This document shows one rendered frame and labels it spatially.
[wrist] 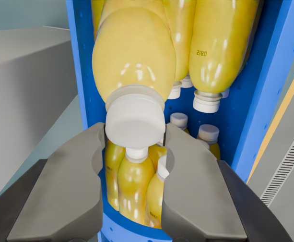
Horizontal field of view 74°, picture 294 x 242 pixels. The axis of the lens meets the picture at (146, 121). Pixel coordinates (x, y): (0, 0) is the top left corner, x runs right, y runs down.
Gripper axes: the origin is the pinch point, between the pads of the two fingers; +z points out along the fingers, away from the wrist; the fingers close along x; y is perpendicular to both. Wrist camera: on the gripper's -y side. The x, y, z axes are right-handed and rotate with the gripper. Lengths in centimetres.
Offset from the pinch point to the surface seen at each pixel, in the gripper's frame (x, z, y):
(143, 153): 1.0, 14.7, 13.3
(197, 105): 8.9, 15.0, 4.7
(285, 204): 162, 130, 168
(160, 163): 3.4, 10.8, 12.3
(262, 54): 18.8, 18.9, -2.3
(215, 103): 11.1, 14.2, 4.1
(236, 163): 11.5, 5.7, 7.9
